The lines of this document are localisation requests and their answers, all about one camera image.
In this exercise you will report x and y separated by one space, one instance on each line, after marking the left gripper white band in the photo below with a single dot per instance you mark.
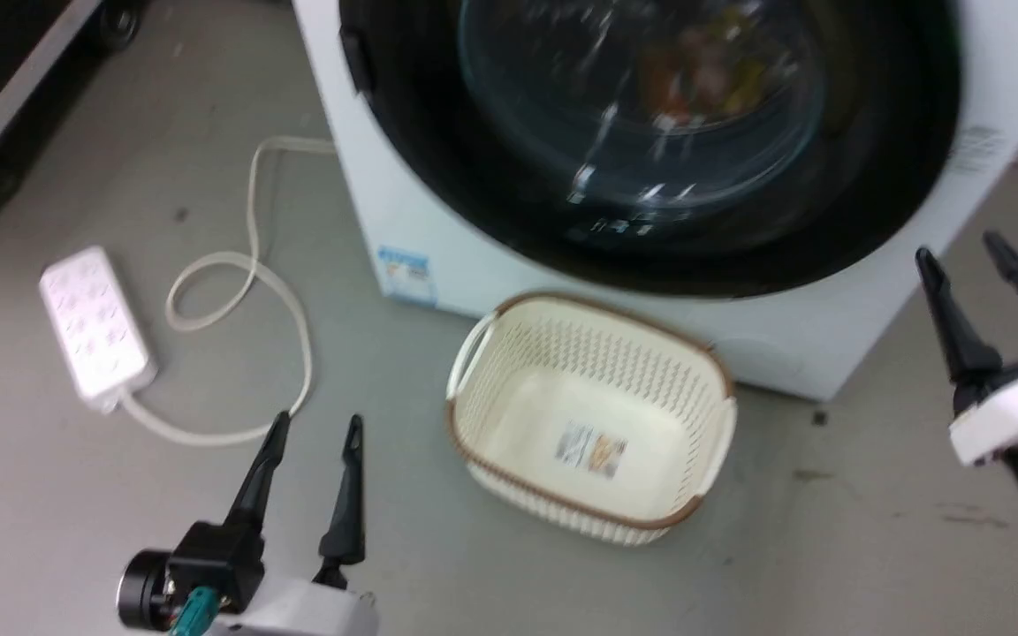
208 570

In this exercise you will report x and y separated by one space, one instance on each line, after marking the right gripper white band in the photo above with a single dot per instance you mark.
1017 413

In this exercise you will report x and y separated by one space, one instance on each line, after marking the white front-load washing machine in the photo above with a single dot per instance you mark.
783 344

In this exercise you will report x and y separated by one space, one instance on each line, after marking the black round glass washer door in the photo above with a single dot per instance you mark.
491 177

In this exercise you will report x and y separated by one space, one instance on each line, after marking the blue white energy label sticker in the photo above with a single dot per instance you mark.
406 276

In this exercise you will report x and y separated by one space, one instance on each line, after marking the white power strip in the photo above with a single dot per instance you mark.
94 327

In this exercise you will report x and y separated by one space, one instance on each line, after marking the small printed basket sticker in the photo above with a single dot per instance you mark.
591 450

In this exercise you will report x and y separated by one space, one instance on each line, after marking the cream plastic laundry basket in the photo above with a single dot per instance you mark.
588 397

